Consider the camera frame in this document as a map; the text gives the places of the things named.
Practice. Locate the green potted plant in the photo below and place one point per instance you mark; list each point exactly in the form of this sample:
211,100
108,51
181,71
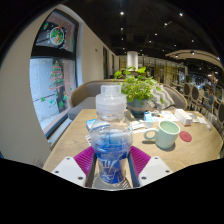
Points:
138,86

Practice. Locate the window with festive decals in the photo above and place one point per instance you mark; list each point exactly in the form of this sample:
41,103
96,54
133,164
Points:
50,90

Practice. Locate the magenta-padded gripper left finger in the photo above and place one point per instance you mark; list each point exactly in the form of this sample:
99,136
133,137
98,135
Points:
83,160

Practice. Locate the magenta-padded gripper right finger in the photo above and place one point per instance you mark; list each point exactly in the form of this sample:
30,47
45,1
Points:
140,161

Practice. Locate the flat round red coaster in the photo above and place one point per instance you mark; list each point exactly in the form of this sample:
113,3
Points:
185,136

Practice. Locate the group of dining chairs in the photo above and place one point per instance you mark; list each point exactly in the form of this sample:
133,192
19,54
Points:
195,93

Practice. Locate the clear bottle with blue label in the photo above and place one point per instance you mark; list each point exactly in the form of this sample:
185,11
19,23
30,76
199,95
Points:
111,146

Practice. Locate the grey sofa with wooden frame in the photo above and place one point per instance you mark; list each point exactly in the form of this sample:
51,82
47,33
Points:
86,96

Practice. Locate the white tube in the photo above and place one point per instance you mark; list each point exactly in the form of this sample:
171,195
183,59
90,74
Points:
136,125

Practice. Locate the colourful printed leaflet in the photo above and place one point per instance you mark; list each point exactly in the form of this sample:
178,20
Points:
166,115

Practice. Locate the group of ceiling lights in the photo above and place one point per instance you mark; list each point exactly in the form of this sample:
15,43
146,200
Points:
122,13

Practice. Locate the white round column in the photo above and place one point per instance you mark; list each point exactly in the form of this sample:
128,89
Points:
132,60

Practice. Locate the pale green mug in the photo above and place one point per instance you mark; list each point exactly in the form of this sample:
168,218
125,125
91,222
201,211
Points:
166,135

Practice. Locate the white book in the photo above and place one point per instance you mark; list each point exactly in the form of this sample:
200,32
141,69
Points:
182,116

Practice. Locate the grey chevron pillow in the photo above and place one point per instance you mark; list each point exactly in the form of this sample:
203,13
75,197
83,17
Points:
165,98

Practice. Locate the blue and white small box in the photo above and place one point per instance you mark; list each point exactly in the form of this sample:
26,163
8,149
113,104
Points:
89,123

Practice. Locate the light blue small carton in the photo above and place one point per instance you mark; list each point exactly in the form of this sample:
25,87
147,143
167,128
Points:
148,120

